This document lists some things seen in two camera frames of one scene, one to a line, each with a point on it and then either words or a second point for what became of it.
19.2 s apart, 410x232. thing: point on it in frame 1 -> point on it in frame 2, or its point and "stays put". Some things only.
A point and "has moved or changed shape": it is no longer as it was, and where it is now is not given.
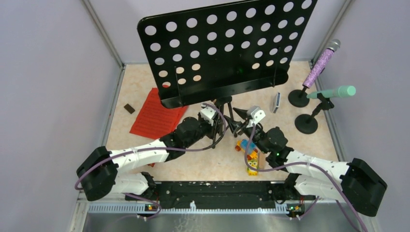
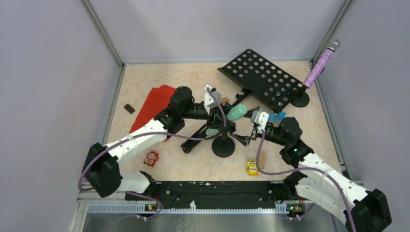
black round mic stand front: [305, 123] -> [223, 146]
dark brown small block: [129, 108] stays put
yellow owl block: [254, 164] stays put
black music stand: [208, 56] has moved or changed shape
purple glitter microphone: [320, 65] stays put
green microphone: [341, 92] -> [234, 113]
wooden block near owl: [261, 161] stays put
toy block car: [242, 145] -> [276, 119]
